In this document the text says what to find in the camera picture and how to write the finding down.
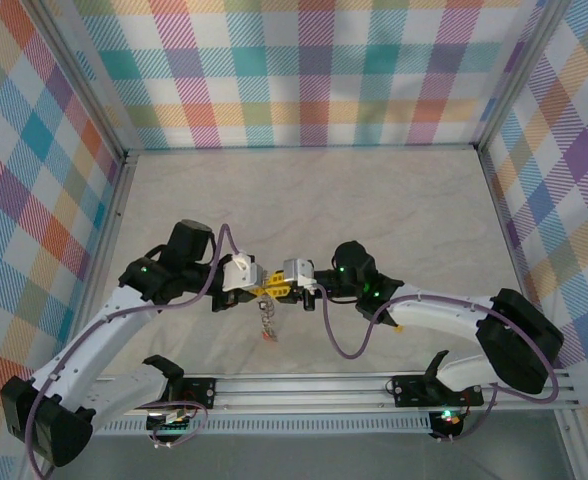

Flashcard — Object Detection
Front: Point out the key ring with red tags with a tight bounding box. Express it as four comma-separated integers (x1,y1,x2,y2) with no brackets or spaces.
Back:
256,297,281,344

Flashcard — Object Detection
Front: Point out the aluminium table edge profile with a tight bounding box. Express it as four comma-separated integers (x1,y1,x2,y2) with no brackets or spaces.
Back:
90,149,141,362
477,144,581,387

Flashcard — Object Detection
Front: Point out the green terminal circuit board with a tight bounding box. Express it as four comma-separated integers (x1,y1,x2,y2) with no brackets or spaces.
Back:
145,407,196,433

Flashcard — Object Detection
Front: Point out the small lit circuit board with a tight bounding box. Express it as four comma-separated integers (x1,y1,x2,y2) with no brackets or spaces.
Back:
434,408,465,428

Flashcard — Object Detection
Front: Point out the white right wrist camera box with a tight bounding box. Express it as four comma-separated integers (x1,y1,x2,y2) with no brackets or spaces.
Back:
282,256,319,294

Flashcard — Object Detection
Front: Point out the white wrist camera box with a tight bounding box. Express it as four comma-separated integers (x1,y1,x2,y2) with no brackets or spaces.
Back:
222,251,266,293
282,256,319,294

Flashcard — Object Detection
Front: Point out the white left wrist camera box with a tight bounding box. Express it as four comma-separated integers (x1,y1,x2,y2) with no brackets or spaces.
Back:
222,251,266,293

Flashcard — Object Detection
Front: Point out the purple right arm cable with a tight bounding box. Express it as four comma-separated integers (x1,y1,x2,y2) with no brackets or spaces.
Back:
320,292,562,444

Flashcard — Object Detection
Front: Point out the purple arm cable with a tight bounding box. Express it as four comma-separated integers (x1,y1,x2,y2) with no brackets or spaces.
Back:
25,222,248,480
320,292,562,444

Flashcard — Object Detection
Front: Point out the aluminium mounting rail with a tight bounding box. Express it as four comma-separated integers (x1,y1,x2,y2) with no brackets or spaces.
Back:
98,372,578,417

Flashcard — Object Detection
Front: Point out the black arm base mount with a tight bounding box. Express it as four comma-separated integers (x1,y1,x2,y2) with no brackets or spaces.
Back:
180,377,219,408
391,373,485,408

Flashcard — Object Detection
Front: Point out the slotted grey cable duct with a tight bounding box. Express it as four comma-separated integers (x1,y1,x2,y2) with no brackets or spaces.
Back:
93,416,436,437

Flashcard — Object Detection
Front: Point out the short purple cable loop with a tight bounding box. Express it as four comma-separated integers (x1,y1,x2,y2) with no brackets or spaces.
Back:
147,404,210,449

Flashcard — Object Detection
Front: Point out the aluminium frame post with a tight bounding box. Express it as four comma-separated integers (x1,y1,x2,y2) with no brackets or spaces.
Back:
472,0,563,152
32,0,141,157

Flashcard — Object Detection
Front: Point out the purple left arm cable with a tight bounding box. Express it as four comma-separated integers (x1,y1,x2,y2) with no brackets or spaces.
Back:
25,222,248,480

